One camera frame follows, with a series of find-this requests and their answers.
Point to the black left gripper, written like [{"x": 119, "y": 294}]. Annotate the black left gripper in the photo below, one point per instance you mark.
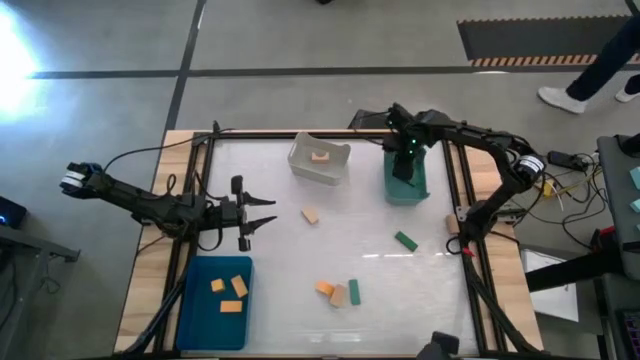
[{"x": 222, "y": 215}]

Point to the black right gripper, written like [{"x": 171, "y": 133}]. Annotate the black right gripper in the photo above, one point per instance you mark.
[{"x": 405, "y": 135}]

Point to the translucent white plastic bin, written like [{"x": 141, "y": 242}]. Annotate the translucent white plastic bin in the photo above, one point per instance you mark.
[{"x": 327, "y": 172}]

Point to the yellow wooden cube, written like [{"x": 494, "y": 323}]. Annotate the yellow wooden cube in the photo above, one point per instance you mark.
[{"x": 217, "y": 285}]

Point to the yellow triangular wooden block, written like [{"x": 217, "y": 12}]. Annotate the yellow triangular wooden block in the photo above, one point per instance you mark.
[{"x": 325, "y": 288}]

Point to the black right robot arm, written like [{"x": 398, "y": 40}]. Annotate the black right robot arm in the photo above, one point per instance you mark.
[{"x": 480, "y": 137}]

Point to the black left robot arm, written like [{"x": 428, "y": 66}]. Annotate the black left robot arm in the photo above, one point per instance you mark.
[{"x": 140, "y": 202}]

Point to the teal green plastic bin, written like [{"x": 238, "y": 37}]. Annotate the teal green plastic bin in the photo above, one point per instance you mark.
[{"x": 405, "y": 192}]

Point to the green rectangular wooden block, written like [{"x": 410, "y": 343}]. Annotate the green rectangular wooden block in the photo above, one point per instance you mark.
[
  {"x": 406, "y": 241},
  {"x": 354, "y": 292}
]

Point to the blue plastic bin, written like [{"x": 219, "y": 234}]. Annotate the blue plastic bin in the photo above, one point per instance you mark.
[{"x": 210, "y": 330}]

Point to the black hazard-striped floor mat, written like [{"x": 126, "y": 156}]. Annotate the black hazard-striped floor mat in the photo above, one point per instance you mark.
[{"x": 500, "y": 40}]

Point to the black power strip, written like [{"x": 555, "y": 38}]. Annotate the black power strip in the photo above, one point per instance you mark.
[{"x": 567, "y": 161}]

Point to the person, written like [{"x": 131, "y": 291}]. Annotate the person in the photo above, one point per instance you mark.
[{"x": 600, "y": 70}]

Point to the black desk leg bar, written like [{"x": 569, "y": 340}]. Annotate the black desk leg bar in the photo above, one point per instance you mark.
[{"x": 570, "y": 270}]

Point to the black boxy object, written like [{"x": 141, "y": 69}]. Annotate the black boxy object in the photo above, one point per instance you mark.
[{"x": 442, "y": 345}]

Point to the grey side desk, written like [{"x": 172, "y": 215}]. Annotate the grey side desk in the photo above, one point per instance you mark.
[{"x": 617, "y": 200}]

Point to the white paper sheet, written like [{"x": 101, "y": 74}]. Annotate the white paper sheet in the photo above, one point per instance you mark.
[{"x": 555, "y": 302}]

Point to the small teal block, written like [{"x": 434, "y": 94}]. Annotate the small teal block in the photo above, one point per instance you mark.
[
  {"x": 636, "y": 205},
  {"x": 636, "y": 177}
]

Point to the black device with blue light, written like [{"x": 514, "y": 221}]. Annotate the black device with blue light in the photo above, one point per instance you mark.
[{"x": 12, "y": 215}]

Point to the black keyboard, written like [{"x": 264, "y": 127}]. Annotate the black keyboard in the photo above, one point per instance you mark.
[{"x": 631, "y": 335}]

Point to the black aluminium table frame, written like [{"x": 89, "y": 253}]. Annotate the black aluminium table frame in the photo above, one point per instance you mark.
[{"x": 270, "y": 135}]

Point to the black diagonal frame strut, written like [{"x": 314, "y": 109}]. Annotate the black diagonal frame strut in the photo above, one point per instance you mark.
[
  {"x": 492, "y": 310},
  {"x": 160, "y": 320}
]

